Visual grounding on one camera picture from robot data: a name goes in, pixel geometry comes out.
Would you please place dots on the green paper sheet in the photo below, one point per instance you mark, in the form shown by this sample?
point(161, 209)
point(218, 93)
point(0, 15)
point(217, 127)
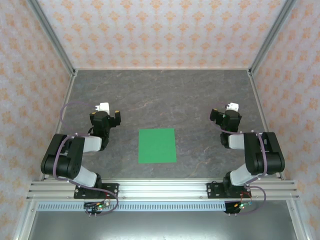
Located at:
point(157, 146)

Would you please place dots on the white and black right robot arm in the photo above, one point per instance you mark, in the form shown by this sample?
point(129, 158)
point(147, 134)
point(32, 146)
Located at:
point(260, 155)

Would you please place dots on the aluminium extrusion mounting beam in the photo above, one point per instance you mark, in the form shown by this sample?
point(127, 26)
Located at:
point(162, 190)

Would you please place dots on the grey metal shelf panel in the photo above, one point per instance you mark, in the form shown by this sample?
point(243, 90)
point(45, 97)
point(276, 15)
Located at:
point(162, 225)

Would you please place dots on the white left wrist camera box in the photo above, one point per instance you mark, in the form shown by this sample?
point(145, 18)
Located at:
point(103, 107)

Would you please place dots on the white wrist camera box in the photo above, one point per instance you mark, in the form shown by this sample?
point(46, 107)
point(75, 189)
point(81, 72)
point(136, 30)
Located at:
point(233, 106)
point(103, 107)

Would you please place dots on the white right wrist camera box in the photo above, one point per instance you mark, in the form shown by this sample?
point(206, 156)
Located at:
point(233, 106)

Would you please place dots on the aluminium table side rail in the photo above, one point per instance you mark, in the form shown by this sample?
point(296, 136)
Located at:
point(262, 112)
point(62, 117)

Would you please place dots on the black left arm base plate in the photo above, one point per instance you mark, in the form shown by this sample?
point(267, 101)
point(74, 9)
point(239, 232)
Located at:
point(112, 191)

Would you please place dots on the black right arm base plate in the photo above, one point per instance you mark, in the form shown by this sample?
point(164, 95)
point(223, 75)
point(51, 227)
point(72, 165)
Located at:
point(215, 191)

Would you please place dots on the aluminium corner post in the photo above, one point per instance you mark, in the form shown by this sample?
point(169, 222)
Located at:
point(53, 37)
point(271, 37)

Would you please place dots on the aluminium frame leg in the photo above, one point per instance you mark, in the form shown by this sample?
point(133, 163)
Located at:
point(25, 222)
point(298, 222)

